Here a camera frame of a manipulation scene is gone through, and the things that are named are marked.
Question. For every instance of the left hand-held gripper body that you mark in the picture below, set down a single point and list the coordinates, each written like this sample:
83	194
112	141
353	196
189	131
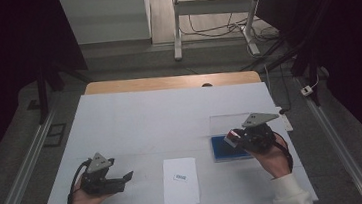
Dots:
101	180

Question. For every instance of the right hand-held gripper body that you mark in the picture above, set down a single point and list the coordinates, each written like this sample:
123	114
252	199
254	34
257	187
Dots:
256	136

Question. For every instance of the red and white stamp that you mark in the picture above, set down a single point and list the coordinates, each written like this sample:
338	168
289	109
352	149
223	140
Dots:
231	138

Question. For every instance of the white paper sheet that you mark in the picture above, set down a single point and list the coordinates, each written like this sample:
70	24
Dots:
181	189

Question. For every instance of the white power strip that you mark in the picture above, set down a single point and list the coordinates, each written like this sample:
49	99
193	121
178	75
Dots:
286	120

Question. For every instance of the white table cover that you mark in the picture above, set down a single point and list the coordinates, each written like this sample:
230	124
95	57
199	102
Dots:
144	129

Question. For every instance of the black floor outlet plate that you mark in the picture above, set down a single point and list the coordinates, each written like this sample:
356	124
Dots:
55	135

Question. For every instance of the white plug adapter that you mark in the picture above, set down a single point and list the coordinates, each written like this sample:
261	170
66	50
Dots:
306	90

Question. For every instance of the wooden table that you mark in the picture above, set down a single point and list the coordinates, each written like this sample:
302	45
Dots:
167	82

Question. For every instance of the black metal stand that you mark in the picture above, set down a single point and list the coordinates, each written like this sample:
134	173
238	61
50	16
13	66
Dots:
298	57
45	91

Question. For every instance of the black curtain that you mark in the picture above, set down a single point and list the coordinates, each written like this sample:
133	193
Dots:
1	65
349	32

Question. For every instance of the aluminium rail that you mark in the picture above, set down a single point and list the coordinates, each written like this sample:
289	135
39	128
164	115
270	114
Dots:
22	174
339	147

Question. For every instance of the white desk frame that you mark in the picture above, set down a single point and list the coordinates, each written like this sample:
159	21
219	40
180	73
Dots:
213	6

